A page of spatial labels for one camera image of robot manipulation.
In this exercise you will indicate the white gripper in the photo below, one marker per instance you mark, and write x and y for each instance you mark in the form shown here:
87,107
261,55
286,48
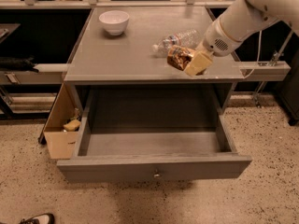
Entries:
214,38

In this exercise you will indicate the orange soda can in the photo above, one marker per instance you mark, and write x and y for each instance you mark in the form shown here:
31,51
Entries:
179,57

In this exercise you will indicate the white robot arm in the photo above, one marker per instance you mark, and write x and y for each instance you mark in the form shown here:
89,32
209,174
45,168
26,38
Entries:
239,21

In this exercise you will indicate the open grey top drawer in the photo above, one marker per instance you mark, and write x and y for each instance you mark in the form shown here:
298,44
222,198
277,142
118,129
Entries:
127,134

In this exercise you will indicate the grey cabinet with top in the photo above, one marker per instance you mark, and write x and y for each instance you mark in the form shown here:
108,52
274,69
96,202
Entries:
103,59

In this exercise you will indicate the clear plastic water bottle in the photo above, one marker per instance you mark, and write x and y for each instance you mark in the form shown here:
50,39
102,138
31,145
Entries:
189,39

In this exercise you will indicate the white ceramic bowl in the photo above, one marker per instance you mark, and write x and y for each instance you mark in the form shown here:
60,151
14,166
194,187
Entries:
114,21

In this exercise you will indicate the yellow sponge in box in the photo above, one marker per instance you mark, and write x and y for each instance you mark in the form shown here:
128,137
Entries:
72,125

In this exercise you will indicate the brown cardboard box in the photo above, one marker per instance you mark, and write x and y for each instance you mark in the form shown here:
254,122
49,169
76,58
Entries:
61,141

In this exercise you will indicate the black folded umbrella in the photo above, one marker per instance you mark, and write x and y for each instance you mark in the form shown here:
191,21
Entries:
17,64

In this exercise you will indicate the black and white shoe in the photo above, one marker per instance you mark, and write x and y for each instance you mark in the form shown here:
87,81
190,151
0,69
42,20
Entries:
47,218

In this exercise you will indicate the white horizontal rail beam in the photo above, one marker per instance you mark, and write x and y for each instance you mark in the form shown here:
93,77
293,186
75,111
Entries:
48,73

